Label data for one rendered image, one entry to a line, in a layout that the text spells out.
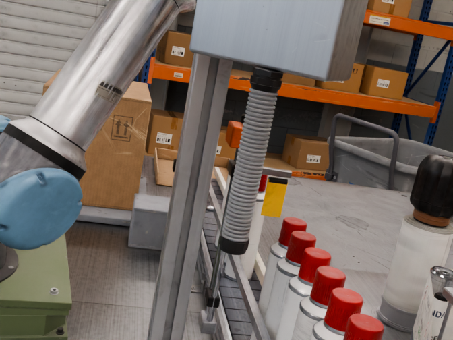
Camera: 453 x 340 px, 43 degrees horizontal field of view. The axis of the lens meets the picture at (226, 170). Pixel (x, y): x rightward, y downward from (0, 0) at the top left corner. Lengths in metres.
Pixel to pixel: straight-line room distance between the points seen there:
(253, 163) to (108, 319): 0.46
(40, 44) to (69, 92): 4.31
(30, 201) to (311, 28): 0.38
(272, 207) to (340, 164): 2.45
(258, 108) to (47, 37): 4.49
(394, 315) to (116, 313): 0.47
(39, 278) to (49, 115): 0.29
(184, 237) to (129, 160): 0.61
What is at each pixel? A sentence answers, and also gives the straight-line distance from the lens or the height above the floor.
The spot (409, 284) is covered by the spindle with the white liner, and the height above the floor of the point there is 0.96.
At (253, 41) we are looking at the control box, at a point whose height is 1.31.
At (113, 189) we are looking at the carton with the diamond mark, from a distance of 1.38.
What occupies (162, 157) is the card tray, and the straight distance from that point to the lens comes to 1.98.
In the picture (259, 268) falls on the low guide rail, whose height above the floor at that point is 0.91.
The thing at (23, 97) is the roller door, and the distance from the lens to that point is 5.13.
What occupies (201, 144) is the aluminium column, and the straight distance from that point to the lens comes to 0.74.
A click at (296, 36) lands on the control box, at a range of 0.62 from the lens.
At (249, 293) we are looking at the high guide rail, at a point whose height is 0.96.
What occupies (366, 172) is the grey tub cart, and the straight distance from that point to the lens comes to 3.16.
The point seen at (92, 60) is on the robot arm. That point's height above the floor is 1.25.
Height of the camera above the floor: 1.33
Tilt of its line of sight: 14 degrees down
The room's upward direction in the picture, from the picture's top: 11 degrees clockwise
